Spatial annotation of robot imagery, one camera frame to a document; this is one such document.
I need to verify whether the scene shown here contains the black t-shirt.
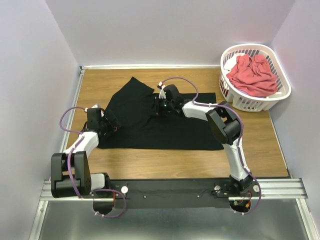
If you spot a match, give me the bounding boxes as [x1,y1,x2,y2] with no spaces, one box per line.
[98,77,223,151]

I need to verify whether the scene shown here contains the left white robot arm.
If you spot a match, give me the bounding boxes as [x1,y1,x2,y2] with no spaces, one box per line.
[51,104,122,199]

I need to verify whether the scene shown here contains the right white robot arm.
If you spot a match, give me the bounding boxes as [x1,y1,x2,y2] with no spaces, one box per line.
[155,82,254,195]

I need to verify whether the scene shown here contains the white cloth in basket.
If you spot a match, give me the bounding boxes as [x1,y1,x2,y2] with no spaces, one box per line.
[222,53,245,74]

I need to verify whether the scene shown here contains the left silver bolt knob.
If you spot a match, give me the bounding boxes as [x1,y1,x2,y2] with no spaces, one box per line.
[121,186,129,194]

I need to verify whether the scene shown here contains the silver bolt knob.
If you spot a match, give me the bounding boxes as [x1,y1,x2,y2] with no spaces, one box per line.
[121,186,129,194]
[214,185,221,192]

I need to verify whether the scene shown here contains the white laundry basket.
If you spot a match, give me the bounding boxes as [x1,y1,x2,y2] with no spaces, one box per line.
[219,43,292,112]

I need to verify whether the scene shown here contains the red t-shirt in basket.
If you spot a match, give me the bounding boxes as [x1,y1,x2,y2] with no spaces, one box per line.
[226,54,278,98]

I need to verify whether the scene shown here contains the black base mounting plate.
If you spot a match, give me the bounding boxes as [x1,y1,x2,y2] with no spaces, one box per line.
[82,177,261,210]

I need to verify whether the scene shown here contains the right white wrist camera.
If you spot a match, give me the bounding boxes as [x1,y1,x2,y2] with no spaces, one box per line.
[157,81,167,99]

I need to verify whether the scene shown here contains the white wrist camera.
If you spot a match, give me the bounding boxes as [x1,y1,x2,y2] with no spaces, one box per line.
[157,81,167,99]
[84,104,104,117]

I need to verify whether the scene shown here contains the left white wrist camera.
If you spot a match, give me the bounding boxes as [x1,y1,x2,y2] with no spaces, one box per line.
[84,104,104,117]

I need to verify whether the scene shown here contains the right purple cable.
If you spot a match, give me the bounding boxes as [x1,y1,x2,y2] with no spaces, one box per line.
[157,76,262,216]

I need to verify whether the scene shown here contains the purple cable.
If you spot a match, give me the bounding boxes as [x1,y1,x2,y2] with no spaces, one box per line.
[58,106,128,219]
[157,76,262,216]

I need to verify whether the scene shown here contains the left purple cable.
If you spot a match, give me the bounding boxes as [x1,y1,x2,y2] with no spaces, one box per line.
[58,106,128,219]

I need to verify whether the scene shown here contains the aluminium frame rail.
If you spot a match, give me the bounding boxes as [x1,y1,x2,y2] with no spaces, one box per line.
[40,178,308,201]

